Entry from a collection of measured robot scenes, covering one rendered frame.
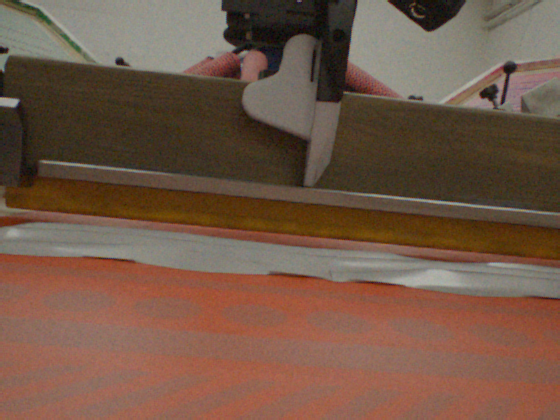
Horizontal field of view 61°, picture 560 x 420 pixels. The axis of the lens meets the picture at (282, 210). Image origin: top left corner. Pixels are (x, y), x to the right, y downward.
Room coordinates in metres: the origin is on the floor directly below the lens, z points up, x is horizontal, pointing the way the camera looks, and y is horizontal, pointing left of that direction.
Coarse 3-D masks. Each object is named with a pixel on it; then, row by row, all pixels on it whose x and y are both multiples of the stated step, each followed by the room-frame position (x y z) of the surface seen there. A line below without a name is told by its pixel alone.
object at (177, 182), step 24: (48, 168) 0.29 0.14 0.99; (72, 168) 0.29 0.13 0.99; (96, 168) 0.29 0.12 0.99; (120, 168) 0.30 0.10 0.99; (216, 192) 0.30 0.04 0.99; (240, 192) 0.30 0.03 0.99; (264, 192) 0.30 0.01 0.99; (288, 192) 0.30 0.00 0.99; (312, 192) 0.30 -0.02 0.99; (336, 192) 0.30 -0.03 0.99; (360, 192) 0.31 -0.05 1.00; (432, 216) 0.31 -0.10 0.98; (456, 216) 0.31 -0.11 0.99; (480, 216) 0.31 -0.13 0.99; (504, 216) 0.31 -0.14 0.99; (528, 216) 0.31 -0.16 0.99; (552, 216) 0.31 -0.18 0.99
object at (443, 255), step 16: (320, 240) 0.35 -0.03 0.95; (336, 240) 0.36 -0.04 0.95; (416, 256) 0.32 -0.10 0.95; (432, 256) 0.33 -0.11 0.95; (448, 256) 0.34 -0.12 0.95; (464, 256) 0.35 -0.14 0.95; (480, 256) 0.35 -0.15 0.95; (496, 256) 0.36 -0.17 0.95; (512, 256) 0.37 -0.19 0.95; (352, 288) 0.21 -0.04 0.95; (368, 288) 0.21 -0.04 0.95; (384, 288) 0.22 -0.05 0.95; (400, 288) 0.22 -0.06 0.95; (416, 288) 0.22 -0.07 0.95; (512, 304) 0.21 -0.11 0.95; (528, 304) 0.22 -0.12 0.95; (544, 304) 0.22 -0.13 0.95
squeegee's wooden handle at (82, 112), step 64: (64, 64) 0.30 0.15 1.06; (64, 128) 0.30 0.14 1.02; (128, 128) 0.30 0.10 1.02; (192, 128) 0.31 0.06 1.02; (256, 128) 0.31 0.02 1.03; (384, 128) 0.32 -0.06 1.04; (448, 128) 0.32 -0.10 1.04; (512, 128) 0.32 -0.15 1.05; (384, 192) 0.32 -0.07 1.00; (448, 192) 0.32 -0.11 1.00; (512, 192) 0.32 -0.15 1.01
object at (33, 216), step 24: (24, 216) 0.32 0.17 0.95; (48, 216) 0.33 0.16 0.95; (72, 216) 0.34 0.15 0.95; (96, 216) 0.35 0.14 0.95; (264, 240) 0.32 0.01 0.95; (288, 240) 0.33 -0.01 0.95; (72, 264) 0.20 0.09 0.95; (96, 264) 0.21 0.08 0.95; (120, 264) 0.21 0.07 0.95; (144, 264) 0.22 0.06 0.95; (336, 288) 0.21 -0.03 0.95
